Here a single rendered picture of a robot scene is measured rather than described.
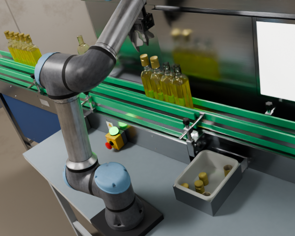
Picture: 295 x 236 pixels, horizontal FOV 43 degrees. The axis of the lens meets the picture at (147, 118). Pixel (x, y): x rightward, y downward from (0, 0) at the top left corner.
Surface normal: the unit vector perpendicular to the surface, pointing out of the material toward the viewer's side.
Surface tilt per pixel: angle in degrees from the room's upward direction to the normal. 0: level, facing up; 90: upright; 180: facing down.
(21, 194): 0
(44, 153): 0
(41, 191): 0
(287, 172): 90
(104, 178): 9
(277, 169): 90
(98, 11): 90
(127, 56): 90
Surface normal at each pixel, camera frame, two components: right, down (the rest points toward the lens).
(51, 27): 0.64, 0.32
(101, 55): 0.23, -0.27
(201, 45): -0.63, 0.56
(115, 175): -0.08, -0.76
